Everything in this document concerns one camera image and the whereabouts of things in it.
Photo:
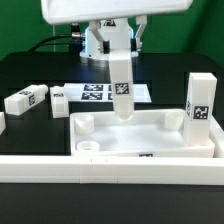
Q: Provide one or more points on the white desk tabletop tray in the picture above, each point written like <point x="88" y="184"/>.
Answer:
<point x="149" y="133"/>

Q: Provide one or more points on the white front fence bar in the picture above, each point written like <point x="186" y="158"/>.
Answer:
<point x="113" y="170"/>

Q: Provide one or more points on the white marker base plate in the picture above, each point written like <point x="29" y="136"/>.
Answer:
<point x="102" y="93"/>

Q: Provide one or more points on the white right fence bar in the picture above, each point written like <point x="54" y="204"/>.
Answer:
<point x="217" y="136"/>

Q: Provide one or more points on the white fence bar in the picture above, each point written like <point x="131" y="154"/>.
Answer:
<point x="113" y="170"/>
<point x="217" y="136"/>

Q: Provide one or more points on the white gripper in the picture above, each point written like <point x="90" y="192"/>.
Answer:
<point x="57" y="12"/>

